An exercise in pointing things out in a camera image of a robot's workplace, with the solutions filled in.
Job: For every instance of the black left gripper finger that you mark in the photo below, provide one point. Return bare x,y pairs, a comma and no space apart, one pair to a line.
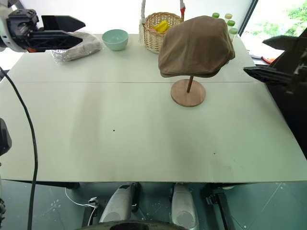
55,40
62,23

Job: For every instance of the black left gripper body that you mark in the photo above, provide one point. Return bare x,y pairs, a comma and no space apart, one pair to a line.
20,26

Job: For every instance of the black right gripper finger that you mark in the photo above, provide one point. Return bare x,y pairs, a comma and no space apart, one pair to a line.
271,75
284,43

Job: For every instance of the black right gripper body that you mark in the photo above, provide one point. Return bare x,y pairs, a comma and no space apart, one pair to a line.
299,60

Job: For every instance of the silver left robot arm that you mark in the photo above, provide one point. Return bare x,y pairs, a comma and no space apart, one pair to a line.
3,139

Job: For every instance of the brown flat cap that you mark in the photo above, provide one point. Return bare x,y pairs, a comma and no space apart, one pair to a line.
196,45

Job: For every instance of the wooden hat stand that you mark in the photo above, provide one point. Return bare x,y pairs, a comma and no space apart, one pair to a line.
188,95

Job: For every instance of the orange and white object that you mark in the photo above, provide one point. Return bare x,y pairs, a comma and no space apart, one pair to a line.
267,60

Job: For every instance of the green capped bottle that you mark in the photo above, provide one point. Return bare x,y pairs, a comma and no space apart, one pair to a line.
216,15
231,23
233,32

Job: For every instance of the mint green bowl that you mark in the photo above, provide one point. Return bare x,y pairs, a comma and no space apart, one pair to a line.
115,39

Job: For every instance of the cream capped bottle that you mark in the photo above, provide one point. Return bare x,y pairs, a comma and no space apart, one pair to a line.
228,16

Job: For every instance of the wicker basket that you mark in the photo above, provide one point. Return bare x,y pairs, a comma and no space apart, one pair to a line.
153,40

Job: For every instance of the yellow item in basket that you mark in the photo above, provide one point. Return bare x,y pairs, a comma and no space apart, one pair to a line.
161,26

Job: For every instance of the black table crossbar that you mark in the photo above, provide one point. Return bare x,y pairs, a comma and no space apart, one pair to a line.
60,185

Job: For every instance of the silver right robot leg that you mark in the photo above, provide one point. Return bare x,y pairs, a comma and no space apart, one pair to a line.
183,206

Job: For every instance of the silver robot leg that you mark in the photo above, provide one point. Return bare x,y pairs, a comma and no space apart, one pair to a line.
183,206
118,203

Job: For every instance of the silver left robot leg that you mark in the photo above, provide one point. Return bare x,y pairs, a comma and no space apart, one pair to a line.
118,203

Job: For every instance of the dark rounded robot torso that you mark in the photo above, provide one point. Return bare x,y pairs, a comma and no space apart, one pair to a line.
134,225

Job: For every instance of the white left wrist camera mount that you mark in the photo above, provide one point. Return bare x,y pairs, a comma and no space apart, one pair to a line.
4,42

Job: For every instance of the black table leg frame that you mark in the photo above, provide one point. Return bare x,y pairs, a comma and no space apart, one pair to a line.
223,206

